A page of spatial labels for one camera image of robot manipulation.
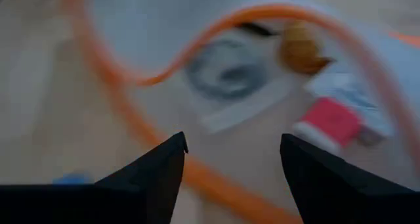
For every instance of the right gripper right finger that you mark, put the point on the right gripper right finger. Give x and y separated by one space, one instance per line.
328 191

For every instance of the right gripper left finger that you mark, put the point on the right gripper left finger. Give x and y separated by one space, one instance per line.
157 178

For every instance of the small red box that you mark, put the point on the small red box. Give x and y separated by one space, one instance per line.
328 122

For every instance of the blue snack bar wrapper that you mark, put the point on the blue snack bar wrapper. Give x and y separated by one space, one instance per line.
348 92

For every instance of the white small item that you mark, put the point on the white small item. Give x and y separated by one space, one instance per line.
229 76

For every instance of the gold patterned round tin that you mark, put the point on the gold patterned round tin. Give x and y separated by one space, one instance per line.
298 50

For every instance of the mesh pouch with orange zipper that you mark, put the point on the mesh pouch with orange zipper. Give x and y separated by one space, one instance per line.
147 27

